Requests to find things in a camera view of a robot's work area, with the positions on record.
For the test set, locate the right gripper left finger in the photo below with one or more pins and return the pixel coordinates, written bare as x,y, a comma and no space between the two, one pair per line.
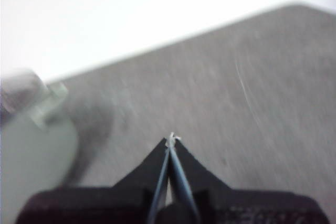
110,203

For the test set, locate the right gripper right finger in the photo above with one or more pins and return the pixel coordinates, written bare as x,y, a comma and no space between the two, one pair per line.
236,208

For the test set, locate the pale green electric pot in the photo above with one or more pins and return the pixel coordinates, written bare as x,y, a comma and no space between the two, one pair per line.
34,145

